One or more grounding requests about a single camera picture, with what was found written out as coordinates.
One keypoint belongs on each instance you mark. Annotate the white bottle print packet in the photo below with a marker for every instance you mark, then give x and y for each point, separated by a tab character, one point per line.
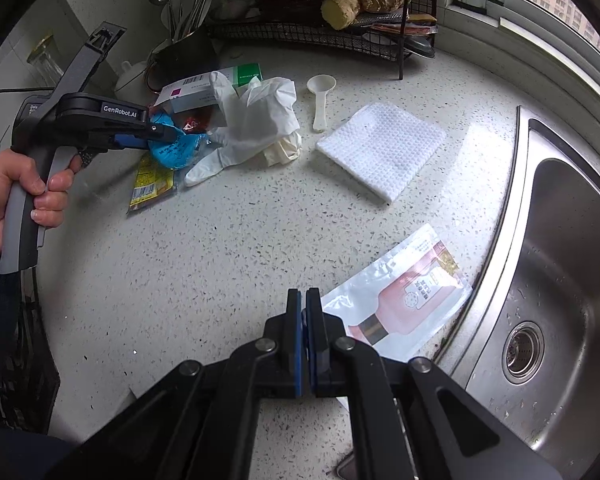
405	300

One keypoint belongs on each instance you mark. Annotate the yellow foil packet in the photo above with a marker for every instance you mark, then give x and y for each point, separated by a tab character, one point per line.
150	185

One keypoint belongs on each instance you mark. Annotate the blue packet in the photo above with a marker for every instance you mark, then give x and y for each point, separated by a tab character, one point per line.
172	149

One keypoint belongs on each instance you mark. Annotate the red sauce packet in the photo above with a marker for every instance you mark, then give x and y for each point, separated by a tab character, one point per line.
197	122

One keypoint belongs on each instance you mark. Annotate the dark utensil mug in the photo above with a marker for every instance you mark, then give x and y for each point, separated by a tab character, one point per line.
185	55

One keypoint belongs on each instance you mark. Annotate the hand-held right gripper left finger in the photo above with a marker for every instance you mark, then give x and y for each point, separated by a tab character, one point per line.
294	340

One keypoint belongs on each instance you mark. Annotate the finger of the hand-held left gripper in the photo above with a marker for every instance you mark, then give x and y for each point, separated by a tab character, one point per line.
127	141
162	132

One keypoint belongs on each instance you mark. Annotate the black gas stove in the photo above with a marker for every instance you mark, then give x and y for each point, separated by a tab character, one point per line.
25	360

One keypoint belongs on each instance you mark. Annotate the ginger root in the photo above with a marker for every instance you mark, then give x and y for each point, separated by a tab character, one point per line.
365	0

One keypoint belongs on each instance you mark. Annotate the beige rubber glove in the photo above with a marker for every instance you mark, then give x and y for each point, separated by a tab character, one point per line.
285	149

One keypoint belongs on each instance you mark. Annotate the white rubber glove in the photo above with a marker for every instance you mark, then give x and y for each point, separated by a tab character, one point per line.
250	120

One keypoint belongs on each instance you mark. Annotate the white lidded jar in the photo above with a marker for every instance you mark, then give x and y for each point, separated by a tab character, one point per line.
130	79

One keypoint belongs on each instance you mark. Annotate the clear glass bottle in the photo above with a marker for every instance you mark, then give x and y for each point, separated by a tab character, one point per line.
45	62

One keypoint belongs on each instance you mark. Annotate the black round lid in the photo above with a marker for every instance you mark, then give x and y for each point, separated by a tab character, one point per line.
422	47

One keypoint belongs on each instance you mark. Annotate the white medicine box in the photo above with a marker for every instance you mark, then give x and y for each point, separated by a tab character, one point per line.
192	91

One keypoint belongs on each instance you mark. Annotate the stainless steel sink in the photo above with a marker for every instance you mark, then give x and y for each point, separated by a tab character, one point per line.
555	285

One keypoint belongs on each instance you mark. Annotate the garlic bulb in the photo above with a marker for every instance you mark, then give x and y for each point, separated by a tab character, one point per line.
235	2

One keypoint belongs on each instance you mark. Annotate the window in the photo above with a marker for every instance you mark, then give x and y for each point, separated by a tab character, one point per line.
530	10

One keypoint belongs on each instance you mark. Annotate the white waffle cloth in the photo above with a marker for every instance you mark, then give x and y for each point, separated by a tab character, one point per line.
380	147

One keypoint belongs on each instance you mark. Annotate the green and white box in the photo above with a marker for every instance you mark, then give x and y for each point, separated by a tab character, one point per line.
247	76

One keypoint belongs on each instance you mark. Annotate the steel wool scrubber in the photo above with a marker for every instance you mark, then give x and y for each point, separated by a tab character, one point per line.
85	158

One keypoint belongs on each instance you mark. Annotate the white plastic scoop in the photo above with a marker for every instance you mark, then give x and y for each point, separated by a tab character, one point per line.
320	97

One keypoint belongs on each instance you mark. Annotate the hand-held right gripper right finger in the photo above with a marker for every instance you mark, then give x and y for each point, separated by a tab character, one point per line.
316	340

